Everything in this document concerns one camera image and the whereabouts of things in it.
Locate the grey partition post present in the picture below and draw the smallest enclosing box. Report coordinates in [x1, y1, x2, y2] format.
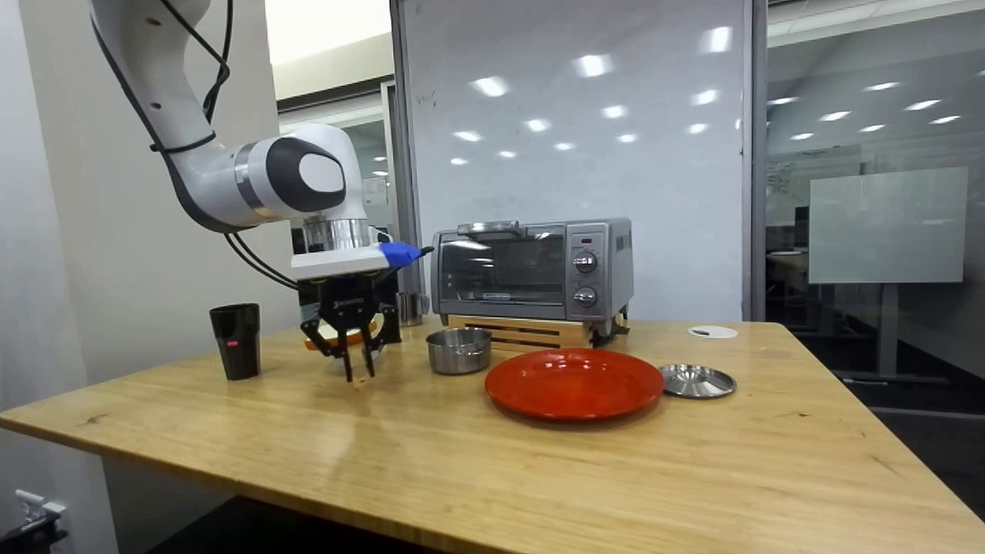
[743, 0, 772, 322]

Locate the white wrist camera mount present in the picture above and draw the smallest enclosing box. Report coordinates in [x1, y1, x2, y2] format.
[285, 236, 437, 286]

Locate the wall whiteboard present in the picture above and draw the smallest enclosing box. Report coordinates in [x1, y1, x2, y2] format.
[806, 164, 972, 286]

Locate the red plate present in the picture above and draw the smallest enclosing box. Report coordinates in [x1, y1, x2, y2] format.
[481, 346, 669, 424]

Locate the black clamp stand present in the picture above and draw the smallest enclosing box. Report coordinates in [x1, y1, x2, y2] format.
[0, 486, 72, 554]

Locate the small steel pot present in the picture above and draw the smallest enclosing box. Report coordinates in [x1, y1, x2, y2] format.
[426, 326, 497, 380]

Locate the small steel lid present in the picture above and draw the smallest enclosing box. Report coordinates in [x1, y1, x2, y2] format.
[660, 361, 738, 402]

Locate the black plastic tumbler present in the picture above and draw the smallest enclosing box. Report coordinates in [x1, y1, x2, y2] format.
[206, 303, 264, 382]

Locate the wooden slatted trivet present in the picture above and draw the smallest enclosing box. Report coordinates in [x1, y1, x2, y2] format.
[451, 313, 597, 353]

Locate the silver toaster oven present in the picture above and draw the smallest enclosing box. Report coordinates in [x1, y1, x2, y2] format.
[432, 215, 636, 349]

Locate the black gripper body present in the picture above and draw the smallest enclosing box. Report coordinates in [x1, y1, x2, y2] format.
[295, 272, 404, 328]

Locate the slice of white bread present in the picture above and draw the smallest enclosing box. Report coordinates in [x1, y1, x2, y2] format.
[302, 311, 392, 353]

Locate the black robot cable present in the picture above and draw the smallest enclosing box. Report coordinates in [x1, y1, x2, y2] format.
[158, 0, 302, 292]

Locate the wooden spatula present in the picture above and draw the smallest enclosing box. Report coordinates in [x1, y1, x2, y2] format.
[352, 341, 387, 382]

